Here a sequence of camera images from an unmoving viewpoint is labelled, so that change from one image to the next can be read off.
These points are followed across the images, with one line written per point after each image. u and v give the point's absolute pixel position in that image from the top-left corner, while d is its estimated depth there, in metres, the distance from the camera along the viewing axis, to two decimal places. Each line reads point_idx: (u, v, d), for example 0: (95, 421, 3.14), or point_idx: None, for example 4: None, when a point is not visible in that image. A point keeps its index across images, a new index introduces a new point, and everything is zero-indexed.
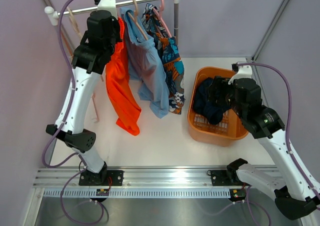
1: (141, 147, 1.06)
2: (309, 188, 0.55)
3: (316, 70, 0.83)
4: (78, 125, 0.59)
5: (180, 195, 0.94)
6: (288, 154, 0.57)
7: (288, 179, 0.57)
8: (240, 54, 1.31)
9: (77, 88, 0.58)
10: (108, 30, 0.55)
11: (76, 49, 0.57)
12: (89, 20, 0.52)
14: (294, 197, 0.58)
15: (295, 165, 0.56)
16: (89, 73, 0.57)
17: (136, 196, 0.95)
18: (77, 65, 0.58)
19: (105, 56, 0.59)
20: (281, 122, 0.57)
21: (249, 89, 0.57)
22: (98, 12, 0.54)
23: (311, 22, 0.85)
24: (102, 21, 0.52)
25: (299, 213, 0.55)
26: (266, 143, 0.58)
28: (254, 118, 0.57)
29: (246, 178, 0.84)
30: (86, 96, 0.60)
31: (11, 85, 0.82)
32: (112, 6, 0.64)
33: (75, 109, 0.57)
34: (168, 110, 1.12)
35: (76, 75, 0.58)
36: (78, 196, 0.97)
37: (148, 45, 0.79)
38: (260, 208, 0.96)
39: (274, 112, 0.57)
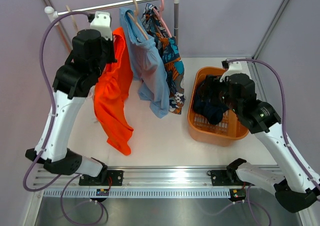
1: (141, 147, 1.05)
2: (308, 180, 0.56)
3: (315, 70, 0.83)
4: (61, 151, 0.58)
5: (180, 195, 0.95)
6: (286, 146, 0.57)
7: (287, 172, 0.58)
8: (240, 54, 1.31)
9: (57, 113, 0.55)
10: (95, 51, 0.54)
11: (57, 70, 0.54)
12: (75, 39, 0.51)
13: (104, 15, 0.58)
14: (294, 189, 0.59)
15: (293, 158, 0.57)
16: (71, 98, 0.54)
17: (135, 196, 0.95)
18: (58, 89, 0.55)
19: (90, 79, 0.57)
20: (277, 116, 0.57)
21: (243, 84, 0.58)
22: (86, 32, 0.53)
23: (311, 22, 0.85)
24: (88, 41, 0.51)
25: (300, 205, 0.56)
26: (263, 137, 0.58)
28: (250, 113, 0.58)
29: (246, 177, 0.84)
30: (68, 121, 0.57)
31: (11, 85, 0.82)
32: (105, 26, 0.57)
33: (55, 136, 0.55)
34: (168, 110, 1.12)
35: (57, 100, 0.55)
36: (78, 196, 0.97)
37: (149, 45, 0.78)
38: (261, 208, 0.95)
39: (269, 106, 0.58)
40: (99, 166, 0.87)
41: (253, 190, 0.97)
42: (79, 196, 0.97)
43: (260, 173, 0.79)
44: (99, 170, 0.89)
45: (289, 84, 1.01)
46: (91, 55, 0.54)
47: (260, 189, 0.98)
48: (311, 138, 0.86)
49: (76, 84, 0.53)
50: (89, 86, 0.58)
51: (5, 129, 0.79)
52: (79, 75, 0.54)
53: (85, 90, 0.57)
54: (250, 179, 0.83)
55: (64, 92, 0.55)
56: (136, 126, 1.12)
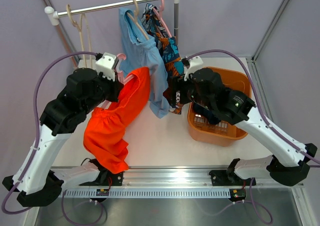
1: (141, 148, 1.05)
2: (297, 152, 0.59)
3: (314, 70, 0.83)
4: (38, 184, 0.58)
5: (180, 195, 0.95)
6: (268, 127, 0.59)
7: (277, 152, 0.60)
8: (240, 54, 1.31)
9: (39, 148, 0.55)
10: (88, 91, 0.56)
11: (47, 103, 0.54)
12: (70, 78, 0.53)
13: (110, 56, 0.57)
14: (286, 165, 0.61)
15: (278, 136, 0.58)
16: (54, 134, 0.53)
17: (136, 196, 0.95)
18: (45, 123, 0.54)
19: (78, 117, 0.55)
20: (251, 101, 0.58)
21: (211, 80, 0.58)
22: (82, 72, 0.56)
23: (310, 22, 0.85)
24: (82, 81, 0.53)
25: (298, 176, 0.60)
26: (244, 125, 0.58)
28: (225, 106, 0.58)
29: (246, 173, 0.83)
30: (50, 157, 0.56)
31: (11, 85, 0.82)
32: (108, 68, 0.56)
33: (32, 172, 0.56)
34: (168, 110, 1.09)
35: (41, 133, 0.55)
36: (77, 196, 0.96)
37: (149, 45, 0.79)
38: (262, 207, 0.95)
39: (241, 93, 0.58)
40: (97, 172, 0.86)
41: (254, 190, 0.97)
42: (79, 196, 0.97)
43: (255, 164, 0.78)
44: (96, 175, 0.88)
45: (289, 84, 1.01)
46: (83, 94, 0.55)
47: (260, 189, 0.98)
48: (310, 138, 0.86)
49: (62, 121, 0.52)
50: (76, 125, 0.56)
51: (5, 129, 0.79)
52: (68, 112, 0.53)
53: (71, 128, 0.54)
54: (247, 173, 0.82)
55: (48, 126, 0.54)
56: (136, 126, 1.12)
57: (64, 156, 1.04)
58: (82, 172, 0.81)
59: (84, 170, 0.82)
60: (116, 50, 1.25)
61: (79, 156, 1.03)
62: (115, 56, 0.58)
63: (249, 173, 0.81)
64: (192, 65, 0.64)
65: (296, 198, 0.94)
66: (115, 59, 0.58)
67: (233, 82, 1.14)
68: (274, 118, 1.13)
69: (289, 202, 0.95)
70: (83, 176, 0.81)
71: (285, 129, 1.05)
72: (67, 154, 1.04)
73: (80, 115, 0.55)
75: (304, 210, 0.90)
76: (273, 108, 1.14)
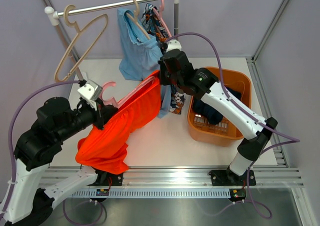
1: (139, 149, 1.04)
2: (256, 123, 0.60)
3: (314, 70, 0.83)
4: (24, 211, 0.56)
5: (180, 195, 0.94)
6: (229, 100, 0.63)
7: (238, 124, 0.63)
8: (241, 54, 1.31)
9: (17, 182, 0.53)
10: (62, 122, 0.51)
11: (21, 135, 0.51)
12: (39, 111, 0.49)
13: (91, 86, 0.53)
14: (248, 138, 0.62)
15: (238, 108, 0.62)
16: (29, 170, 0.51)
17: (135, 196, 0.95)
18: (19, 158, 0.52)
19: (52, 149, 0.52)
20: (214, 77, 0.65)
21: (176, 57, 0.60)
22: (55, 102, 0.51)
23: (310, 23, 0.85)
24: (53, 114, 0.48)
25: (257, 147, 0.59)
26: (208, 99, 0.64)
28: (191, 81, 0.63)
29: (238, 167, 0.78)
30: (29, 188, 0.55)
31: (11, 85, 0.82)
32: (88, 98, 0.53)
33: (15, 202, 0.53)
34: (167, 110, 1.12)
35: (17, 168, 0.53)
36: (77, 196, 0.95)
37: (150, 44, 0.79)
38: (262, 205, 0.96)
39: (206, 71, 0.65)
40: (94, 175, 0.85)
41: (254, 190, 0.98)
42: (78, 196, 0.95)
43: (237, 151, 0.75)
44: (95, 176, 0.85)
45: (289, 84, 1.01)
46: (56, 126, 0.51)
47: (260, 189, 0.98)
48: (310, 138, 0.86)
49: (34, 154, 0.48)
50: (51, 156, 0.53)
51: (4, 128, 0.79)
52: (41, 145, 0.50)
53: (44, 159, 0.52)
54: (236, 165, 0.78)
55: (23, 161, 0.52)
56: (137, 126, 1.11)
57: (64, 155, 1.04)
58: (76, 182, 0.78)
59: (80, 178, 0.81)
60: (116, 50, 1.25)
61: None
62: (98, 86, 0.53)
63: (236, 166, 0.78)
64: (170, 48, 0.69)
65: (296, 198, 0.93)
66: (96, 90, 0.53)
67: (233, 81, 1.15)
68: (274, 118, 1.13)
69: (290, 202, 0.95)
70: (79, 184, 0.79)
71: (285, 129, 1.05)
72: (68, 154, 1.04)
73: (53, 147, 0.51)
75: (304, 210, 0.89)
76: (273, 108, 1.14)
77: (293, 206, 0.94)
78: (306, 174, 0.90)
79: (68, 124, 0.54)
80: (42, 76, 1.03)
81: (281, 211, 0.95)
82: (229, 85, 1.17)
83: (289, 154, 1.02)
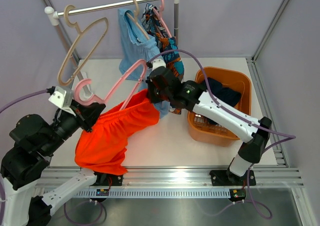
1: (139, 150, 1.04)
2: (250, 125, 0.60)
3: (314, 70, 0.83)
4: (19, 222, 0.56)
5: (180, 195, 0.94)
6: (219, 107, 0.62)
7: (233, 129, 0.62)
8: (241, 54, 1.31)
9: (7, 199, 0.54)
10: (41, 140, 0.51)
11: (5, 154, 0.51)
12: (12, 133, 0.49)
13: (59, 93, 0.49)
14: (246, 141, 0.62)
15: (230, 113, 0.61)
16: (16, 189, 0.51)
17: (135, 196, 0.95)
18: (6, 176, 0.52)
19: (38, 168, 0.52)
20: (201, 87, 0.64)
21: (162, 74, 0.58)
22: (27, 122, 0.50)
23: (310, 23, 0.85)
24: (26, 136, 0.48)
25: (256, 149, 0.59)
26: (198, 110, 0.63)
28: (180, 95, 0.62)
29: (237, 168, 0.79)
30: (21, 203, 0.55)
31: (10, 85, 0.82)
32: (60, 107, 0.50)
33: (8, 217, 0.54)
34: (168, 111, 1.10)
35: (6, 186, 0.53)
36: (77, 196, 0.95)
37: (150, 44, 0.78)
38: (262, 206, 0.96)
39: (193, 82, 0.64)
40: (93, 176, 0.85)
41: (254, 191, 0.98)
42: (78, 196, 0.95)
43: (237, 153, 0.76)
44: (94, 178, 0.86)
45: (288, 84, 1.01)
46: (34, 145, 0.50)
47: (260, 189, 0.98)
48: (310, 138, 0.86)
49: (19, 174, 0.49)
50: (37, 174, 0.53)
51: (3, 128, 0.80)
52: (26, 164, 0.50)
53: (31, 178, 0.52)
54: (236, 166, 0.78)
55: (9, 179, 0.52)
56: None
57: (64, 155, 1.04)
58: (75, 186, 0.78)
59: (78, 182, 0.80)
60: (116, 50, 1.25)
61: None
62: (65, 92, 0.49)
63: (236, 167, 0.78)
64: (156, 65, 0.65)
65: (296, 198, 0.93)
66: (65, 96, 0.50)
67: (233, 82, 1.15)
68: (274, 118, 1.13)
69: (290, 202, 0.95)
70: (78, 187, 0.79)
71: (285, 129, 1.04)
72: (68, 154, 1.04)
73: (38, 164, 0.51)
75: (304, 210, 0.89)
76: (273, 108, 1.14)
77: (293, 206, 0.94)
78: (306, 174, 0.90)
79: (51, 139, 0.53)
80: (42, 76, 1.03)
81: (281, 211, 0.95)
82: (228, 85, 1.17)
83: (289, 153, 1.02)
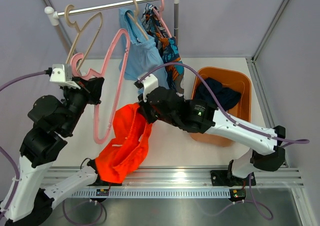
1: None
2: (269, 138, 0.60)
3: (314, 70, 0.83)
4: (25, 209, 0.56)
5: (180, 195, 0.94)
6: (236, 125, 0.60)
7: (252, 144, 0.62)
8: (241, 54, 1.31)
9: (21, 178, 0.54)
10: (58, 120, 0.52)
11: (26, 134, 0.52)
12: (30, 114, 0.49)
13: (58, 69, 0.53)
14: (265, 154, 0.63)
15: (248, 130, 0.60)
16: (34, 166, 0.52)
17: (135, 196, 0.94)
18: (25, 154, 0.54)
19: (57, 148, 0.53)
20: (211, 105, 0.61)
21: (166, 98, 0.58)
22: (43, 103, 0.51)
23: (310, 23, 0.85)
24: (43, 116, 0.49)
25: (278, 162, 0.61)
26: (214, 130, 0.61)
28: (190, 118, 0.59)
29: (241, 171, 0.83)
30: (33, 185, 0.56)
31: (11, 85, 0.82)
32: (64, 81, 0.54)
33: (17, 200, 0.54)
34: None
35: (22, 164, 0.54)
36: (77, 196, 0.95)
37: (149, 45, 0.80)
38: (262, 206, 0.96)
39: (201, 102, 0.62)
40: (94, 176, 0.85)
41: (254, 190, 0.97)
42: (78, 196, 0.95)
43: (243, 159, 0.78)
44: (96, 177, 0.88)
45: (289, 84, 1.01)
46: (52, 125, 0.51)
47: (260, 189, 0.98)
48: (310, 138, 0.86)
49: (40, 152, 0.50)
50: (57, 153, 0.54)
51: (3, 128, 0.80)
52: (46, 144, 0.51)
53: (50, 158, 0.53)
54: (240, 170, 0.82)
55: (28, 158, 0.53)
56: None
57: (65, 155, 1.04)
58: (77, 183, 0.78)
59: (79, 179, 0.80)
60: (116, 50, 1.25)
61: (79, 156, 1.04)
62: (64, 65, 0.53)
63: (239, 170, 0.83)
64: (147, 86, 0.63)
65: (296, 198, 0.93)
66: (65, 70, 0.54)
67: (233, 82, 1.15)
68: (274, 118, 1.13)
69: (290, 202, 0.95)
70: (80, 183, 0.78)
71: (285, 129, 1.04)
72: (68, 154, 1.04)
73: (57, 143, 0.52)
75: (304, 210, 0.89)
76: (273, 108, 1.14)
77: (292, 207, 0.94)
78: (306, 174, 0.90)
79: (67, 119, 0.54)
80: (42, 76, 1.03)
81: (281, 211, 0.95)
82: (229, 85, 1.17)
83: (289, 154, 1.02)
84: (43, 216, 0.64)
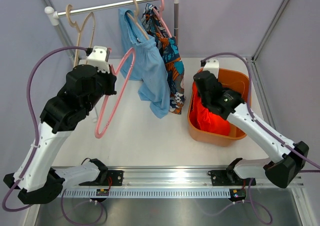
1: (137, 152, 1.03)
2: (282, 146, 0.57)
3: (316, 70, 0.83)
4: (39, 181, 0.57)
5: (179, 195, 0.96)
6: (254, 121, 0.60)
7: (264, 145, 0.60)
8: (241, 54, 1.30)
9: (39, 145, 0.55)
10: (89, 89, 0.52)
11: (48, 100, 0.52)
12: (69, 74, 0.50)
13: (101, 49, 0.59)
14: (275, 161, 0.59)
15: (263, 129, 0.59)
16: (55, 132, 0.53)
17: (136, 196, 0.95)
18: (45, 120, 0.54)
19: (78, 115, 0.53)
20: (240, 99, 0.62)
21: (205, 78, 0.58)
22: (82, 68, 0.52)
23: (312, 22, 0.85)
24: (82, 78, 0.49)
25: (281, 171, 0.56)
26: (234, 120, 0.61)
28: (217, 101, 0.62)
29: (243, 172, 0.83)
30: (50, 153, 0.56)
31: (10, 84, 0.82)
32: (102, 60, 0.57)
33: (33, 168, 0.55)
34: (168, 110, 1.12)
35: (41, 131, 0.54)
36: (78, 196, 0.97)
37: (149, 45, 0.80)
38: (261, 207, 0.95)
39: (233, 93, 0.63)
40: (97, 171, 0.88)
41: (253, 189, 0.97)
42: (78, 196, 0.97)
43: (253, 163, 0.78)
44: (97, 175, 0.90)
45: (288, 84, 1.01)
46: (84, 92, 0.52)
47: (260, 189, 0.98)
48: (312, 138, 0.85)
49: (62, 117, 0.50)
50: (76, 122, 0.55)
51: (3, 128, 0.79)
52: (68, 110, 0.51)
53: (71, 126, 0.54)
54: (245, 171, 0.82)
55: (49, 124, 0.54)
56: (138, 126, 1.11)
57: (65, 155, 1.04)
58: (82, 172, 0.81)
59: (84, 169, 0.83)
60: (116, 50, 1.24)
61: (79, 156, 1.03)
62: (106, 48, 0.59)
63: (243, 171, 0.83)
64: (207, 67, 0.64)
65: (296, 198, 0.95)
66: (106, 51, 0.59)
67: (233, 81, 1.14)
68: (274, 118, 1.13)
69: (290, 202, 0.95)
70: (83, 174, 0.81)
71: (285, 129, 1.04)
72: (69, 154, 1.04)
73: (80, 112, 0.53)
75: (304, 210, 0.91)
76: (273, 109, 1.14)
77: (292, 206, 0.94)
78: None
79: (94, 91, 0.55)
80: (42, 75, 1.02)
81: (282, 212, 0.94)
82: (228, 85, 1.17)
83: None
84: (51, 197, 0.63)
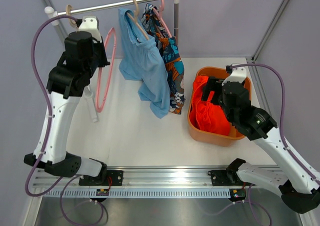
1: (137, 152, 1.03)
2: (312, 179, 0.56)
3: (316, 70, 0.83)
4: (61, 151, 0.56)
5: (179, 195, 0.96)
6: (286, 150, 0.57)
7: (290, 174, 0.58)
8: (241, 54, 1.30)
9: (54, 114, 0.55)
10: (87, 52, 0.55)
11: (50, 71, 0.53)
12: (67, 39, 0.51)
13: (91, 18, 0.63)
14: (299, 191, 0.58)
15: (294, 160, 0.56)
16: (66, 97, 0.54)
17: (136, 196, 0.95)
18: (53, 90, 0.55)
19: (83, 78, 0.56)
20: (272, 120, 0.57)
21: (238, 94, 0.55)
22: (78, 33, 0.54)
23: (312, 22, 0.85)
24: (81, 40, 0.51)
25: (307, 205, 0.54)
26: (262, 143, 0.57)
28: (247, 121, 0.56)
29: (247, 177, 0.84)
30: (66, 121, 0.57)
31: (10, 84, 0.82)
32: (94, 27, 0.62)
33: (54, 137, 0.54)
34: (168, 110, 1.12)
35: (52, 101, 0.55)
36: (78, 196, 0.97)
37: (149, 45, 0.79)
38: (261, 208, 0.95)
39: (265, 112, 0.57)
40: (99, 165, 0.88)
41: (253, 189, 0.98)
42: (80, 196, 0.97)
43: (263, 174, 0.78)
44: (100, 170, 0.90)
45: (288, 84, 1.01)
46: (83, 56, 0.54)
47: (260, 189, 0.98)
48: (312, 139, 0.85)
49: (70, 81, 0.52)
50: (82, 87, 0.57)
51: (3, 128, 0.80)
52: (73, 74, 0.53)
53: (79, 90, 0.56)
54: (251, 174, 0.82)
55: (57, 92, 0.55)
56: (137, 126, 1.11)
57: None
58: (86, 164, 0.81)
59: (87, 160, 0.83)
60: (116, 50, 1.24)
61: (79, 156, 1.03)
62: (95, 17, 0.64)
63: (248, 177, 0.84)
64: (234, 75, 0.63)
65: None
66: (96, 19, 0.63)
67: None
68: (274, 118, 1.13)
69: None
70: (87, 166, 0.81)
71: (285, 129, 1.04)
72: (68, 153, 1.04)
73: (85, 76, 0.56)
75: None
76: (273, 109, 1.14)
77: None
78: None
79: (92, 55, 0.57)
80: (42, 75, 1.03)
81: (282, 212, 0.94)
82: None
83: None
84: (73, 172, 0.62)
